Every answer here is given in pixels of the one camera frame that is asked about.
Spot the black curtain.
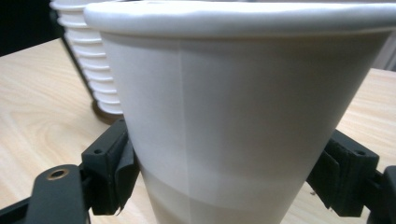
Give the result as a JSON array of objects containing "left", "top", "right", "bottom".
[{"left": 0, "top": 0, "right": 64, "bottom": 58}]

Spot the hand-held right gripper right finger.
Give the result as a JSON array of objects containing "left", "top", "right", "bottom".
[{"left": 306, "top": 129, "right": 381, "bottom": 218}]

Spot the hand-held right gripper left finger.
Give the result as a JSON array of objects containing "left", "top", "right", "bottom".
[{"left": 81, "top": 118, "right": 141, "bottom": 217}]

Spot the tall stack of white cups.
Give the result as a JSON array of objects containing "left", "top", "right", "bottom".
[{"left": 49, "top": 0, "right": 124, "bottom": 116}]

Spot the single white paper cup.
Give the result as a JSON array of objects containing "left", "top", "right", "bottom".
[{"left": 83, "top": 0, "right": 396, "bottom": 224}]

